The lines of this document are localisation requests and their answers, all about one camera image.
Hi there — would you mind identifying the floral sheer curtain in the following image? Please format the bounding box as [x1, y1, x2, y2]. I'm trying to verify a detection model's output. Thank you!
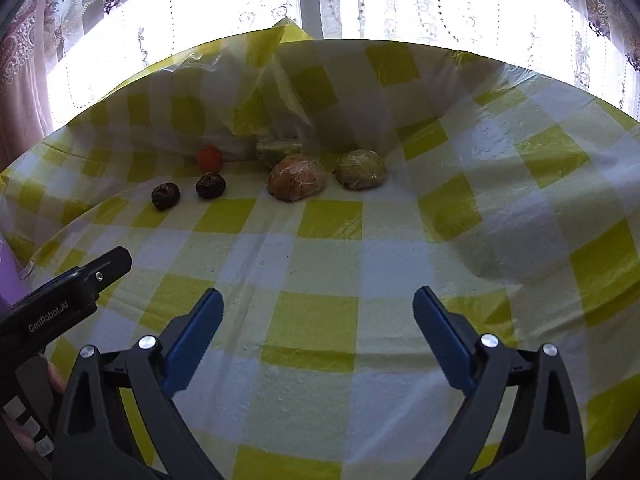
[0, 0, 640, 126]

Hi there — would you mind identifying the yellow-green fruit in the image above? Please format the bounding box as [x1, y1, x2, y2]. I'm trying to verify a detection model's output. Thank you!
[334, 150, 387, 191]

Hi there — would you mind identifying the person's left hand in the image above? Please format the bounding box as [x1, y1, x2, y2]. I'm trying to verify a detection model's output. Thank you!
[1, 354, 63, 479]

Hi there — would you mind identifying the yellow white checkered tablecloth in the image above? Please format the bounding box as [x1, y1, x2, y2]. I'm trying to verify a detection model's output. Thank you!
[1, 24, 639, 479]

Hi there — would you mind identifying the white purple-rimmed cardboard box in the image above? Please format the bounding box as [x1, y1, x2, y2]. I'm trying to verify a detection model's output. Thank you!
[0, 238, 30, 313]

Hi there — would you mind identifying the dark brown mangosteen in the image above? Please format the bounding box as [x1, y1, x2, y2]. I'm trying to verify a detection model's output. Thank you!
[151, 182, 181, 211]
[195, 172, 227, 200]

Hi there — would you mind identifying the orange-brown fruit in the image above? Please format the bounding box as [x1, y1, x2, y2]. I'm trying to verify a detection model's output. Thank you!
[267, 154, 326, 203]

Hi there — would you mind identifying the cut green fruit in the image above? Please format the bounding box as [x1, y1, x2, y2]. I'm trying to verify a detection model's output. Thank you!
[255, 140, 303, 169]

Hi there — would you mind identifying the small red-orange tangerine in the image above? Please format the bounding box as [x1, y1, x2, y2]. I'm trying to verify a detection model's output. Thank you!
[196, 145, 224, 174]

